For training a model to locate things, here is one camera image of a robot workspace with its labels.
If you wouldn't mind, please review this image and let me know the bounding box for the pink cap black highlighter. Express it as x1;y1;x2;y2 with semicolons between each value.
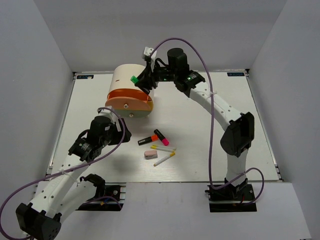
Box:
153;129;170;146

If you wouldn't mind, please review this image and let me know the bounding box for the orange cap black highlighter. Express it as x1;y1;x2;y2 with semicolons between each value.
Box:
137;134;159;146

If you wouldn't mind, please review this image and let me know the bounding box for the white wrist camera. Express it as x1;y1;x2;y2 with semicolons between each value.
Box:
97;107;114;118
141;46;157;62

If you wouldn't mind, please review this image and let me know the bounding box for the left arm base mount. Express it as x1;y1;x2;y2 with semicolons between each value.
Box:
77;183;126;212

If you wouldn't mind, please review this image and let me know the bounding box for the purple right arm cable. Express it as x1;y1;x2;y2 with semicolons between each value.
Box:
152;37;265;206

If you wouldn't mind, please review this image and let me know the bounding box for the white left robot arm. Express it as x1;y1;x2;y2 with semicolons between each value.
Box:
15;110;132;240

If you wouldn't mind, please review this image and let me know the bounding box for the white marker yellow cap upper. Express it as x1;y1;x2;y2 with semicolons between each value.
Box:
150;146;175;153

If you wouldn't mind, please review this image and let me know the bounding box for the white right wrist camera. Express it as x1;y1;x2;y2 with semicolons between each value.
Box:
141;46;157;62

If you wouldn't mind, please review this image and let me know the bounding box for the white marker yellow cap lower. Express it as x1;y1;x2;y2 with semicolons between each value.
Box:
153;152;176;167

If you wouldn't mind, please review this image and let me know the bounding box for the green cap black highlighter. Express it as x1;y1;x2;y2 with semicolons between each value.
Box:
130;75;149;92

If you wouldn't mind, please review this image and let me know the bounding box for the pink correction tape dispenser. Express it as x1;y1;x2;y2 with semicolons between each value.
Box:
144;150;158;160

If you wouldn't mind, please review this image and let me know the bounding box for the orange top drawer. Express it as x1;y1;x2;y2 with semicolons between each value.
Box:
105;88;154;111

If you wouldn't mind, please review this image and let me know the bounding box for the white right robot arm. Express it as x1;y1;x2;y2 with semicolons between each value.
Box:
131;47;255;200

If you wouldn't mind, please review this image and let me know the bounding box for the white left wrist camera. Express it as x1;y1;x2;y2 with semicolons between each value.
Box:
97;107;114;118

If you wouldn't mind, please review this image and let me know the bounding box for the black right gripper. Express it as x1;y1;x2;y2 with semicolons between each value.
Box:
135;60;178;90

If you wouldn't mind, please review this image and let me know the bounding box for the cream cylindrical drawer organizer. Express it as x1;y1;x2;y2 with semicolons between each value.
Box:
107;64;153;102

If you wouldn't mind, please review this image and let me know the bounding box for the white marker yellow cap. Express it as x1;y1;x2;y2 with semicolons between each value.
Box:
153;152;176;167
150;146;175;153

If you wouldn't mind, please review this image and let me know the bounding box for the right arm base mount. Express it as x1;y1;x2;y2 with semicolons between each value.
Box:
204;184;257;213

